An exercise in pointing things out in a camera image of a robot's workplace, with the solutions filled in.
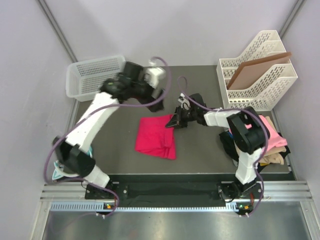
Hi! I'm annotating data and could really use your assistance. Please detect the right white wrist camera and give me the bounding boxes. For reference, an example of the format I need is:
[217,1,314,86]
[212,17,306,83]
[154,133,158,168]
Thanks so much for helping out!
[178,93,191,111]

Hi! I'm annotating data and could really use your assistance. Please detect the cream perforated file organizer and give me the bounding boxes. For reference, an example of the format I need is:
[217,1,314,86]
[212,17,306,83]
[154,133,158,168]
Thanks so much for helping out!
[216,30,298,111]

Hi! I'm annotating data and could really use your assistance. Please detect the aluminium frame rail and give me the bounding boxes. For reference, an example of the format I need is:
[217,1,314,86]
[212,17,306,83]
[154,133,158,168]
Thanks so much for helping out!
[40,181,313,202]

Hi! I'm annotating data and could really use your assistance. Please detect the purple cable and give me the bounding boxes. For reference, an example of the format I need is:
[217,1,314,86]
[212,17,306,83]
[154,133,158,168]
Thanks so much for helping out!
[176,76,271,216]
[43,56,173,216]

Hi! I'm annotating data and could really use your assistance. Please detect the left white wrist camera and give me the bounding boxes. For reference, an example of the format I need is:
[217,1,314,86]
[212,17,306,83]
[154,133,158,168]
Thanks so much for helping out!
[144,60,166,89]

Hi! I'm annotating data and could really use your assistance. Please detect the white slotted cable duct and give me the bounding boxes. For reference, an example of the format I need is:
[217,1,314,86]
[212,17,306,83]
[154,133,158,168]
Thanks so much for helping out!
[49,201,253,213]

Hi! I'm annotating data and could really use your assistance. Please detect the red t shirt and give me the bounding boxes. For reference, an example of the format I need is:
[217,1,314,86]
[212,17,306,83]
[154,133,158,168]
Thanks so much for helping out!
[134,114,177,160]

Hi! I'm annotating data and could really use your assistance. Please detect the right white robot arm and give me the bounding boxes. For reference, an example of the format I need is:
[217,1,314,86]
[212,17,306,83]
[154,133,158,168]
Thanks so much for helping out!
[165,93,270,198]

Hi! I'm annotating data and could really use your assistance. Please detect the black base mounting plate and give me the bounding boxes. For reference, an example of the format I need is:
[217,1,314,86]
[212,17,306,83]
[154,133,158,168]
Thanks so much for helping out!
[84,173,262,208]

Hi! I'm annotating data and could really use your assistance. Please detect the teal and white hanger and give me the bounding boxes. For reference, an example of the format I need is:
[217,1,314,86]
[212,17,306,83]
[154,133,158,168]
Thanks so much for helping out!
[52,146,96,181]

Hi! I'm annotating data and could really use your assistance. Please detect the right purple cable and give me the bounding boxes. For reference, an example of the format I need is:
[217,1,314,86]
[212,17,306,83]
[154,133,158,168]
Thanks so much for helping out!
[176,76,271,216]

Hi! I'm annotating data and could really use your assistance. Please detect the beige folded t shirt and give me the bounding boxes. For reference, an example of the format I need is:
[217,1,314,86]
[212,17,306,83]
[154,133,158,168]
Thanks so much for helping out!
[259,115,288,166]

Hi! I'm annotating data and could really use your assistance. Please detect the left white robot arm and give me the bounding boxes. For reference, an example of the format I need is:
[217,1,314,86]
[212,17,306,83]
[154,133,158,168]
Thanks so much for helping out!
[53,60,169,199]

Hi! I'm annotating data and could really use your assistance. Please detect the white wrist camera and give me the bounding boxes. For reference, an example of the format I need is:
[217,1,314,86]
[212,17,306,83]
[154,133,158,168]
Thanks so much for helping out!
[178,93,191,111]
[144,60,166,89]

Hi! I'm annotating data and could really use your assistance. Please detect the pink folded t shirt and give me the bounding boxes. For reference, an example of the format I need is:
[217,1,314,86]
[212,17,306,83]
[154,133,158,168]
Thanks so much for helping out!
[234,115,288,155]

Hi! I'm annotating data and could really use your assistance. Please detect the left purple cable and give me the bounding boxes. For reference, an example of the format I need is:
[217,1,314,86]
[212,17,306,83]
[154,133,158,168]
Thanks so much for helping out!
[43,56,173,216]

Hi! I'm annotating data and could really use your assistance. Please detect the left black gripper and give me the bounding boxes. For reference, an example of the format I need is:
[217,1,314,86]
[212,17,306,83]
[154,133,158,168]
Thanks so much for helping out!
[131,74,166,113]

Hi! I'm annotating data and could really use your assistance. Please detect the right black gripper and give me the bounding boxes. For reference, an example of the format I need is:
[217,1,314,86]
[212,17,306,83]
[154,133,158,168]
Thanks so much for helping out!
[166,105,198,129]

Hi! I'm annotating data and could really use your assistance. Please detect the white perforated plastic basket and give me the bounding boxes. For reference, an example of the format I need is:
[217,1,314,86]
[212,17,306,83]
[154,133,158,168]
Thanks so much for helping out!
[65,55,126,102]

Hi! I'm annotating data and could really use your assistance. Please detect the brown cardboard sheet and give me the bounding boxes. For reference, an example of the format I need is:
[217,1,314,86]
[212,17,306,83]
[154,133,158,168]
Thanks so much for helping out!
[226,52,292,90]

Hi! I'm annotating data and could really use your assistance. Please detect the black folded t shirt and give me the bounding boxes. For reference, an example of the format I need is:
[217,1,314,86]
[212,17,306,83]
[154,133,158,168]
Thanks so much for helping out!
[219,131,291,173]

